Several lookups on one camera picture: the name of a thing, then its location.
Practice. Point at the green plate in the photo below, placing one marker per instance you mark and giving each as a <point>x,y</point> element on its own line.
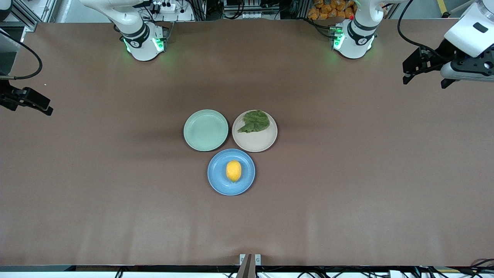
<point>206,130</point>

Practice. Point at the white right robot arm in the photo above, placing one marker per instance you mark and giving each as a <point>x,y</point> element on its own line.
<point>143,47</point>

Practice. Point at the aluminium frame profile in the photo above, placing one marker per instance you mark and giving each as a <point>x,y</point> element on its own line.
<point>27,19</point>

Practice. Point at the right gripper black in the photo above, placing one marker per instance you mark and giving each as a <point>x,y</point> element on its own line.
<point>8,96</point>

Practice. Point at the black equipment rack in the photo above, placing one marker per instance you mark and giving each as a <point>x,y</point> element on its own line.
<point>243,7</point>

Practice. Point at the blue plate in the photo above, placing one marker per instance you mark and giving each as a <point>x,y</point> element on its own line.
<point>218,173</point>

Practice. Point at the green lettuce leaf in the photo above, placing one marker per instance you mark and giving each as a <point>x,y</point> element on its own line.
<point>255,121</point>

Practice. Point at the beige plate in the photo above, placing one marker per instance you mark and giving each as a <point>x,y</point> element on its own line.
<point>256,141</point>

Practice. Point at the yellow lemon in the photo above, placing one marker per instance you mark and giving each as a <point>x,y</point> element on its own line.
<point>233,171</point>

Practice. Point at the silver mounting bracket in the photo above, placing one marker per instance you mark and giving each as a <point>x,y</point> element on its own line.
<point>257,259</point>

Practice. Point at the orange packaged items pile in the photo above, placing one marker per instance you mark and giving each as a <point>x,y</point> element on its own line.
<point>328,9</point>

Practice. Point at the grey camera pole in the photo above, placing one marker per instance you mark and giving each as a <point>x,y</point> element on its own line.
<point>247,270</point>

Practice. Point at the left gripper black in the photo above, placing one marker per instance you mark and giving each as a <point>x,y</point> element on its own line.
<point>443,50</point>

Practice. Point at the white power strip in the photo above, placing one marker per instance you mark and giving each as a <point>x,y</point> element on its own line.
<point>166,7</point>

